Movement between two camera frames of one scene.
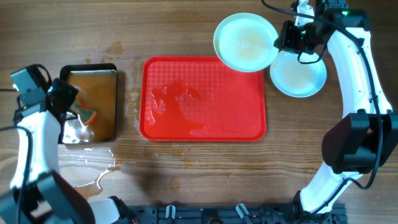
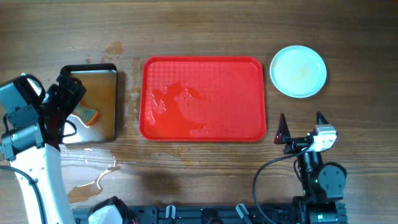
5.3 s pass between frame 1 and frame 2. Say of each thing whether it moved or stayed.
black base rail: stayed
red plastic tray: stayed
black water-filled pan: stayed
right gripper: moved
